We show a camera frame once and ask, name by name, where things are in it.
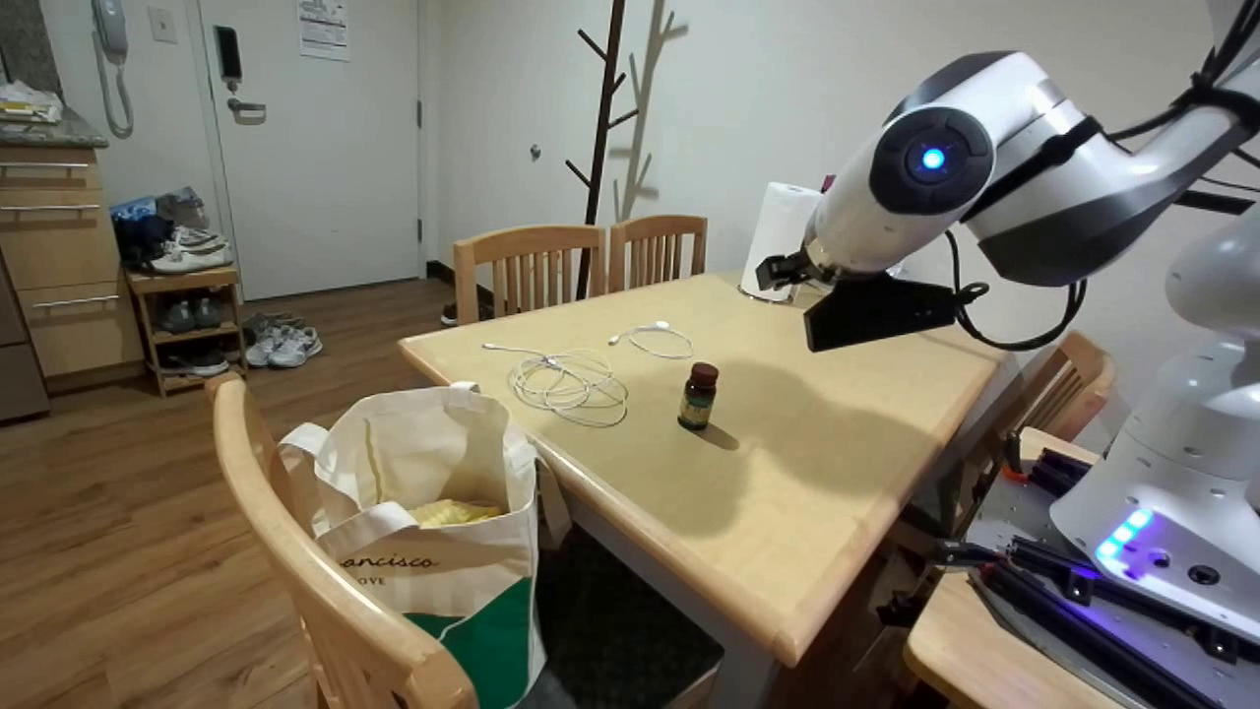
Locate black wrist camera block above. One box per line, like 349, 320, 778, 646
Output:
802, 273, 958, 351

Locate wooden shoe rack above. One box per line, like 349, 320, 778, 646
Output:
125, 266, 244, 394

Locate wooden chair with bag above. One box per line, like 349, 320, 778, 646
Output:
209, 374, 478, 709

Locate wooden chair far side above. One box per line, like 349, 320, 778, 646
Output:
612, 211, 710, 293

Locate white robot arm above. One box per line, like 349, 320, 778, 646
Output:
757, 0, 1260, 289

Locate white door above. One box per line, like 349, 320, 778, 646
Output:
196, 0, 421, 301

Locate wooden drawer cabinet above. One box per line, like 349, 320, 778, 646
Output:
0, 147, 140, 387

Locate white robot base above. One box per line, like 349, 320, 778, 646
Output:
1051, 209, 1260, 641

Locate tangled white cable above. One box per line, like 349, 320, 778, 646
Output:
504, 348, 635, 433

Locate small brown glass bottle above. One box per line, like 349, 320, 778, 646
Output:
676, 364, 722, 431

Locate coiled white charger cable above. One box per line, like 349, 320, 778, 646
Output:
602, 320, 696, 364

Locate white tote bag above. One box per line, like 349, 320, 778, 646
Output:
278, 387, 549, 709

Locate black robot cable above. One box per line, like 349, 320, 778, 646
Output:
940, 230, 1096, 353

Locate wooden chair near middle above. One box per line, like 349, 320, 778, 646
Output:
452, 224, 605, 323

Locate white sneakers on floor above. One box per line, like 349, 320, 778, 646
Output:
244, 328, 322, 369

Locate coat rack tree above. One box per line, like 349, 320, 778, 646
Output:
562, 0, 692, 230

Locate white sneakers on rack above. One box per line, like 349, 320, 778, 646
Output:
151, 230, 231, 276

